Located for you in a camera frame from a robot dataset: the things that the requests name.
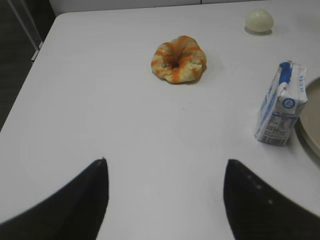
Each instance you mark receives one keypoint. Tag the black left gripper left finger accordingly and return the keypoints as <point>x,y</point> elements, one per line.
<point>75,212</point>

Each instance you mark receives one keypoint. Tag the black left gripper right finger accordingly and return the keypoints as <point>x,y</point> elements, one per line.
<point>257,211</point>

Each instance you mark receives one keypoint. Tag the white blue milk carton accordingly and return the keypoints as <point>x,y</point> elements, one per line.
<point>282,104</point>

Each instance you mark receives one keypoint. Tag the beige round plate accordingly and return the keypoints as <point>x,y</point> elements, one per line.
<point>308,125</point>

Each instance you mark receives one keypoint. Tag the orange striped bagel bread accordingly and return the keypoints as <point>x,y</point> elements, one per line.
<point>179,61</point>

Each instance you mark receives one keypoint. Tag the pale white egg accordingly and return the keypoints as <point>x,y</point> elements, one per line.
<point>259,21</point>

